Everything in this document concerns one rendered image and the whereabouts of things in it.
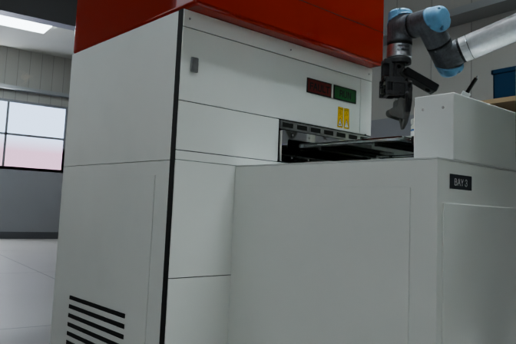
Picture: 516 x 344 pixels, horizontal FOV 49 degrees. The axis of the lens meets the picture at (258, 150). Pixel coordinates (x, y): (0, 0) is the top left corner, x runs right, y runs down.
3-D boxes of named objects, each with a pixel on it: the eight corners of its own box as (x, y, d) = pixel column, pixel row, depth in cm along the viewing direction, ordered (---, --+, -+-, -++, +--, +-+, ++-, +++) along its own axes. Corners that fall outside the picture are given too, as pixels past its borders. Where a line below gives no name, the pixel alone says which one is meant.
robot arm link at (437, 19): (460, 31, 165) (428, 38, 174) (444, -2, 161) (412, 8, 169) (449, 45, 161) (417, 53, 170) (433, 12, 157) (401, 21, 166)
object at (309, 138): (277, 160, 169) (278, 130, 170) (367, 172, 198) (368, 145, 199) (281, 160, 167) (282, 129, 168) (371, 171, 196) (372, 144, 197)
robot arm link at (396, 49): (407, 50, 176) (416, 42, 168) (407, 64, 176) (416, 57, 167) (383, 48, 175) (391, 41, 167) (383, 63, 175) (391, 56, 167)
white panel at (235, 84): (170, 159, 146) (178, 10, 150) (364, 180, 200) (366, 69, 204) (176, 159, 144) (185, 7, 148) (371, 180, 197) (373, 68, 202)
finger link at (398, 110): (387, 128, 169) (388, 97, 170) (406, 129, 169) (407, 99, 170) (390, 127, 166) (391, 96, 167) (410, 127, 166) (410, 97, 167)
